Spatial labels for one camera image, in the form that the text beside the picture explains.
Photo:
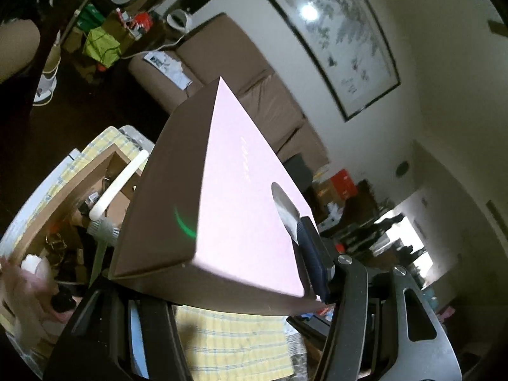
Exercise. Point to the pink soft item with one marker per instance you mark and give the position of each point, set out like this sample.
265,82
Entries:
27,285

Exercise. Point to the yellow checked cloth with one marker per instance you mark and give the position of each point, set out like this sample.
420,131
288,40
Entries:
238,345

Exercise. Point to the person's bare leg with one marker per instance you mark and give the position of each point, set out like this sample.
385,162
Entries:
16,51

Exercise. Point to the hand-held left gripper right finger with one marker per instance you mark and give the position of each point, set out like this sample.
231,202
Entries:
317,262

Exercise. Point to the red box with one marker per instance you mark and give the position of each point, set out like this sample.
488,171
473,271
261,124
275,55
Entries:
342,184

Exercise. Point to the round wall fixture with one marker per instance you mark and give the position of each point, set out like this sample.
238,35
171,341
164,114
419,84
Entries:
403,168

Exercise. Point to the red snack packets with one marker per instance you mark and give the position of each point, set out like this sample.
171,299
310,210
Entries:
141,22

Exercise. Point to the cardboard box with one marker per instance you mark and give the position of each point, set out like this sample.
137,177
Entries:
59,202

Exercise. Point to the bright green bag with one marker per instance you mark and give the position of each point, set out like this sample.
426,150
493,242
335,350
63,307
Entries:
99,45

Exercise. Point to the bright window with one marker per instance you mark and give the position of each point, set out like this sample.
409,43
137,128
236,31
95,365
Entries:
420,238

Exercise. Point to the printed papers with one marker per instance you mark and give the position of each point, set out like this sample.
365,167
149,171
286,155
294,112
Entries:
166,63

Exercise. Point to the brown sofa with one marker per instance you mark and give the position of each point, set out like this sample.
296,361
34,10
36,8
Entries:
238,63

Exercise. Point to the black cushion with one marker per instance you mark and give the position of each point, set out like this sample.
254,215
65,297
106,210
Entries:
297,172

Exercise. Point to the framed ink painting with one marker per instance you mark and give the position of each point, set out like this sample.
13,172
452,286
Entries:
341,35

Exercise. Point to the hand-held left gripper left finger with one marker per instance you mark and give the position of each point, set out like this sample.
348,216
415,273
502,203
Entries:
158,325

